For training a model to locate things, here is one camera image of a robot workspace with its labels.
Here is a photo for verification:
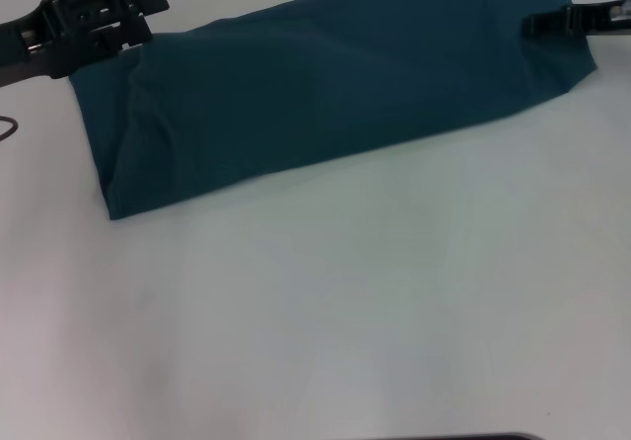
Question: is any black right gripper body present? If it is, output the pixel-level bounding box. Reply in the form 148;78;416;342
565;0;631;37

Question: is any black left camera cable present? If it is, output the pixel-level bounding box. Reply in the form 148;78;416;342
0;116;21;143

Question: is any teal FREE! print t-shirt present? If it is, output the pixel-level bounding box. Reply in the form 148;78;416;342
68;0;600;222

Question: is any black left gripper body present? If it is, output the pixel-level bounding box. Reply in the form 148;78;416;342
0;0;143;91

